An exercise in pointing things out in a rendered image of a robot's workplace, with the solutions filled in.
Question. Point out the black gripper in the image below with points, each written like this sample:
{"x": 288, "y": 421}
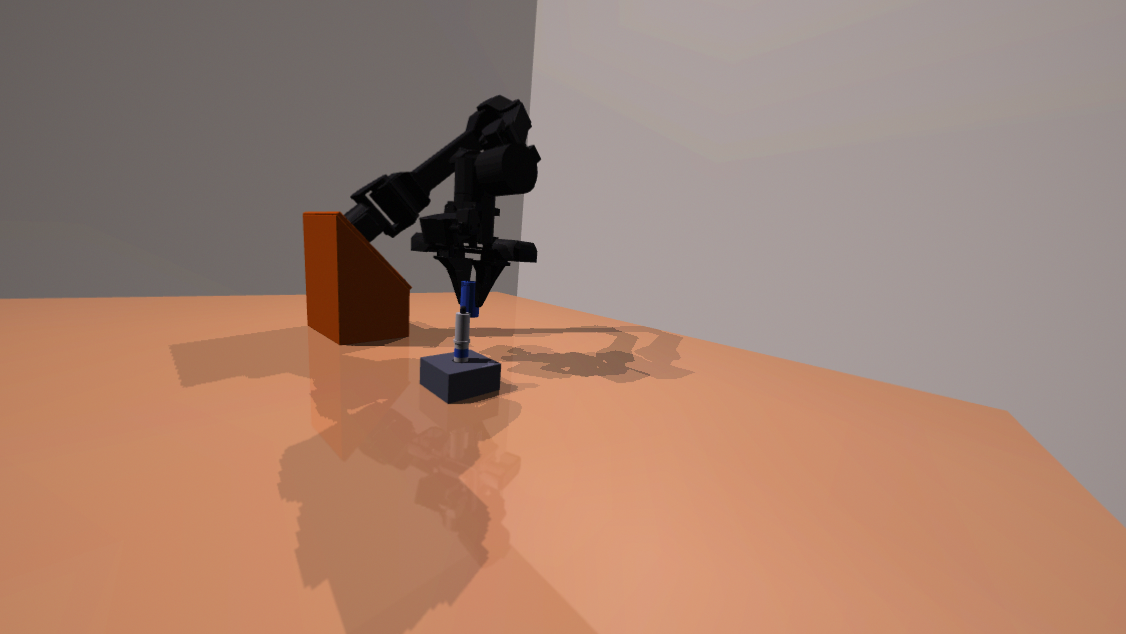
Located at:
{"x": 494, "y": 257}

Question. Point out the grey marker with blue band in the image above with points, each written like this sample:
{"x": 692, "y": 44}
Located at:
{"x": 461, "y": 340}

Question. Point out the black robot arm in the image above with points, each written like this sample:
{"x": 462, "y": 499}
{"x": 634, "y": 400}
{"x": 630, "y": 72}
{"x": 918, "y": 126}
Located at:
{"x": 506, "y": 167}

